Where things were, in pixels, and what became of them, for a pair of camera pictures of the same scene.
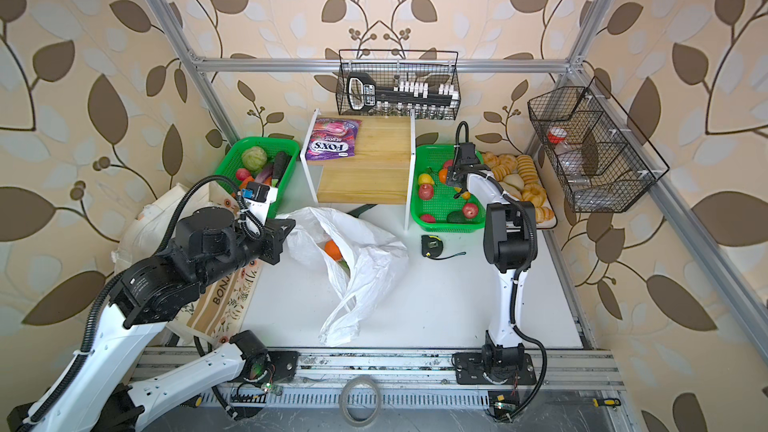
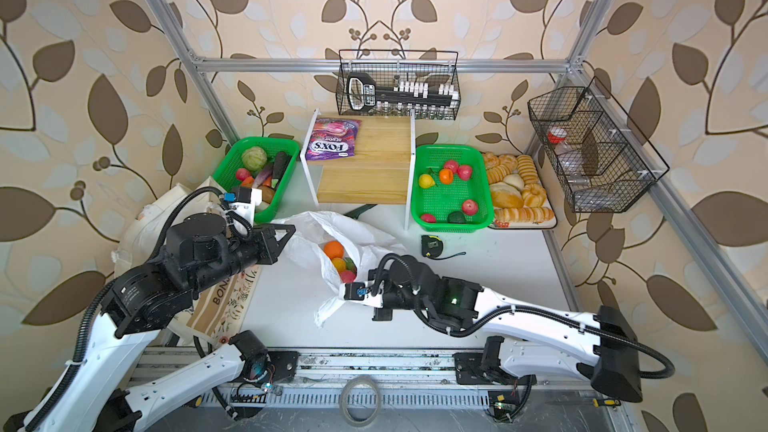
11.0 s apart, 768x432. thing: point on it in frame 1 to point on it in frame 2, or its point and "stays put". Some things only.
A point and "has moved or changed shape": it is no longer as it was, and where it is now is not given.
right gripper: (451, 174) to (381, 274)
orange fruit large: (333, 250) stays put
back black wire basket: (406, 84) stays put
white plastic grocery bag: (361, 261) has moved or changed shape
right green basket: (434, 203) stays put
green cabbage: (254, 158) stays put
